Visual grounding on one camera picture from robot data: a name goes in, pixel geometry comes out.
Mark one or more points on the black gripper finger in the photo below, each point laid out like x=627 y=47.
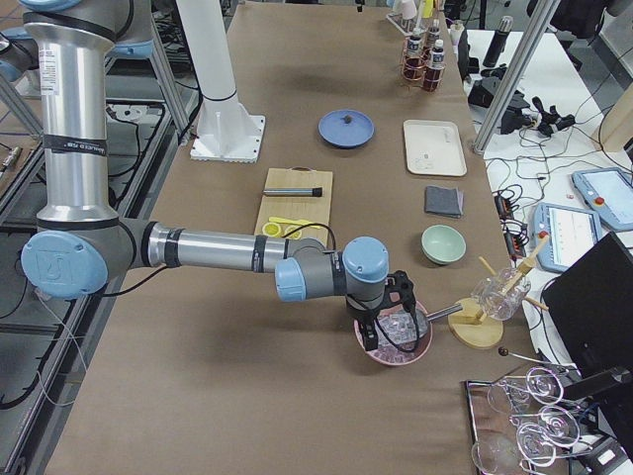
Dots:
x=365 y=335
x=372 y=337

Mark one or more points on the wine glass middle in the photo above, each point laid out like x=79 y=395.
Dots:
x=555 y=424

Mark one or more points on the cream rabbit tray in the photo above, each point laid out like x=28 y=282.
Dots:
x=434 y=148

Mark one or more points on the wine glass upper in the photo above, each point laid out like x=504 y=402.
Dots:
x=515 y=394

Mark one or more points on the pink bowl with ice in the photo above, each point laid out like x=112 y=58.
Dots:
x=398 y=346

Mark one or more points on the lemon slice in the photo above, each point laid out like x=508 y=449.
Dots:
x=271 y=229
x=292 y=232

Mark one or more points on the clear glass mug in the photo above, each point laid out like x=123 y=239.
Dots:
x=496 y=303

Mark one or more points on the white cup rack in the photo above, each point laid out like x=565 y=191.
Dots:
x=407 y=26

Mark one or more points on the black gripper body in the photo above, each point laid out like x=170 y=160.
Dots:
x=364 y=318

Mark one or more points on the green bowl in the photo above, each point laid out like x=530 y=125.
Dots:
x=443 y=244

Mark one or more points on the wine glass lower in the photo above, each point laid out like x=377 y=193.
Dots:
x=525 y=449

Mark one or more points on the teach pendant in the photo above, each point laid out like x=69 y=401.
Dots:
x=608 y=192
x=562 y=235

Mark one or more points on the dark drink bottle front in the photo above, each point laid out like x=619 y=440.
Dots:
x=413 y=60

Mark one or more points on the teach pendant rear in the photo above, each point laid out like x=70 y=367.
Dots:
x=608 y=192

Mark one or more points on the dark drink bottle back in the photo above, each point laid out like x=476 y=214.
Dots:
x=433 y=34

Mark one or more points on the yellow cup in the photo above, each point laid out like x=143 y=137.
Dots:
x=428 y=8

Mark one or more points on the blue round plate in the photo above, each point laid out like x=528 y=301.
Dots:
x=334 y=131

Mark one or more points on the dark drink bottle middle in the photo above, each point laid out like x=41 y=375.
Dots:
x=434 y=67

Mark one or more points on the steel muddler black tip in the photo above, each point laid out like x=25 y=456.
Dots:
x=293 y=192

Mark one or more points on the wooden cutting board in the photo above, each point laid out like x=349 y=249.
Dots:
x=312 y=209

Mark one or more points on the pink cup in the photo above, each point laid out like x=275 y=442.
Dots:
x=408 y=9

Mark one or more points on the lemon slice near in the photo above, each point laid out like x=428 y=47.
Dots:
x=292 y=232

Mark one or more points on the yellow plastic knife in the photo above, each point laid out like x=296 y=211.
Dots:
x=289 y=222

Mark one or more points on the black glass tray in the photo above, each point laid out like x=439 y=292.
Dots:
x=597 y=452

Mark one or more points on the copper wire bottle rack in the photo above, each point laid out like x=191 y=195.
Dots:
x=423 y=67

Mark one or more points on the wine glass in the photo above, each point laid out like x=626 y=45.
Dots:
x=525 y=449
x=555 y=424
x=515 y=394

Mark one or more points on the teach pendant front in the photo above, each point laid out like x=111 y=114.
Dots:
x=562 y=235

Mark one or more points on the metal ice scoop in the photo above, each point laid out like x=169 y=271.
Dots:
x=440 y=313

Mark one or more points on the black thermos bottle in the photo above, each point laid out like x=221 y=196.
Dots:
x=498 y=41

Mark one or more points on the grey folded cloth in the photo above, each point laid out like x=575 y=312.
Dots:
x=447 y=202

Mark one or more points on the dark drink bottle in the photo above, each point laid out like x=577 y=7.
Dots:
x=433 y=34
x=434 y=67
x=413 y=60

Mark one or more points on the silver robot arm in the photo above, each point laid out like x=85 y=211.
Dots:
x=82 y=242

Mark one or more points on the lemon slice far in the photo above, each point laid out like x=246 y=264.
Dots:
x=271 y=229

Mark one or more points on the black laptop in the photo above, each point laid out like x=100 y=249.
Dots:
x=590 y=305

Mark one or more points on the aluminium frame post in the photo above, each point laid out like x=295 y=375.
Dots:
x=539 y=21

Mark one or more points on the wooden cup tree stand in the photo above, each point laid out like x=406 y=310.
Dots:
x=472 y=326

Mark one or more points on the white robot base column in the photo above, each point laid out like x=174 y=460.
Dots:
x=225 y=131

